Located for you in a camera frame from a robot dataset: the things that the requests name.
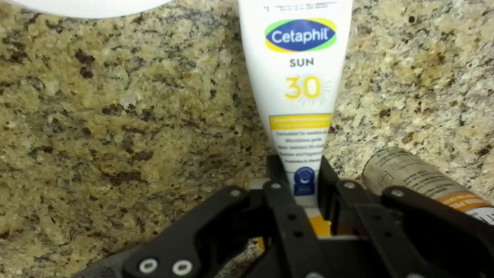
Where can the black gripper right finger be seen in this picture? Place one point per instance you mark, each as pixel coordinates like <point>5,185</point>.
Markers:
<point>368,239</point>

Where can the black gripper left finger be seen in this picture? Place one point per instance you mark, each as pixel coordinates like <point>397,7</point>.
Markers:
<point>295,242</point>

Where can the white sink basin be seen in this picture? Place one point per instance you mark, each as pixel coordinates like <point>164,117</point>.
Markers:
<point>90,9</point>

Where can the white yellow sunscreen tube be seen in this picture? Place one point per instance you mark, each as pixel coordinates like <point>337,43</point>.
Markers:
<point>295,53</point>

